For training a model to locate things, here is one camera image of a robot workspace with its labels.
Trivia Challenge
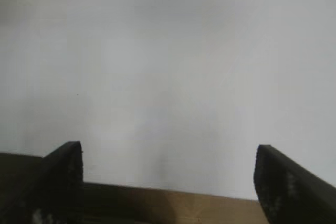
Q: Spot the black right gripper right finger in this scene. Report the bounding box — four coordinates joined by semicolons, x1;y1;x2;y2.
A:
253;144;336;224

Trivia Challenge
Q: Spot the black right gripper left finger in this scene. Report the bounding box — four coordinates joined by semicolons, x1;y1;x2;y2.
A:
0;141;85;224

